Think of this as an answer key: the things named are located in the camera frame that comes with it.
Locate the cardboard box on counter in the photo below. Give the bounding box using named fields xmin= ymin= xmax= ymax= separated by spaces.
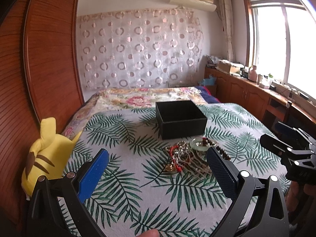
xmin=217 ymin=60 xmax=244 ymax=74

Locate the floral pink quilt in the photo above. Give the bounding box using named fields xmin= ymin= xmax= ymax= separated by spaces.
xmin=62 ymin=86 xmax=217 ymax=139

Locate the black open jewelry box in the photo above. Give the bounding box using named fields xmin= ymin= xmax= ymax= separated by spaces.
xmin=155 ymin=100 xmax=207 ymax=140

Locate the wooden wardrobe sliding door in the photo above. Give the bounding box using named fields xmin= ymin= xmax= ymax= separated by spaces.
xmin=1 ymin=0 xmax=84 ymax=227

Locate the window with wooden frame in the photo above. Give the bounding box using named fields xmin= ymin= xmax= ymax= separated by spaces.
xmin=244 ymin=0 xmax=315 ymax=102

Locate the person's left hand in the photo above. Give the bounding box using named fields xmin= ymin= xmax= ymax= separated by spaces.
xmin=137 ymin=229 xmax=160 ymax=237

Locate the red bead bracelet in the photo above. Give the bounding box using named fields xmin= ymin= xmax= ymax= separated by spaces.
xmin=165 ymin=144 xmax=185 ymax=173

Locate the circle pattern sheer curtain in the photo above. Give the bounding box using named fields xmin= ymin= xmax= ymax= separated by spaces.
xmin=77 ymin=9 xmax=204 ymax=90

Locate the person's right hand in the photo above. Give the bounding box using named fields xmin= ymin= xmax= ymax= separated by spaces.
xmin=285 ymin=181 xmax=316 ymax=212

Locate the yellow Pikachu plush toy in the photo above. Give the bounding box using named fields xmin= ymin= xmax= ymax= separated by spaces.
xmin=21 ymin=117 xmax=81 ymax=198

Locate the dark brown bead string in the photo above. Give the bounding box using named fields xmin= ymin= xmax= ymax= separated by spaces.
xmin=202 ymin=136 xmax=231 ymax=161

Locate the wooden cabinet counter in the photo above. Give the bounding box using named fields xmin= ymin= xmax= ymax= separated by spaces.
xmin=204 ymin=67 xmax=315 ymax=136

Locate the blue cloth by bed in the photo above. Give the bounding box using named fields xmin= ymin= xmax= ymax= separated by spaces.
xmin=199 ymin=75 xmax=217 ymax=86

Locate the palm leaf print blanket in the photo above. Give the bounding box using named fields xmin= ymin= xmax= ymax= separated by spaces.
xmin=64 ymin=103 xmax=290 ymax=236

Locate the small glass dish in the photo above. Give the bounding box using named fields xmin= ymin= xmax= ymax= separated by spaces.
xmin=190 ymin=137 xmax=217 ymax=151

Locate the pink jug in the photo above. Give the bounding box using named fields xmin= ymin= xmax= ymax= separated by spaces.
xmin=248 ymin=65 xmax=258 ymax=82

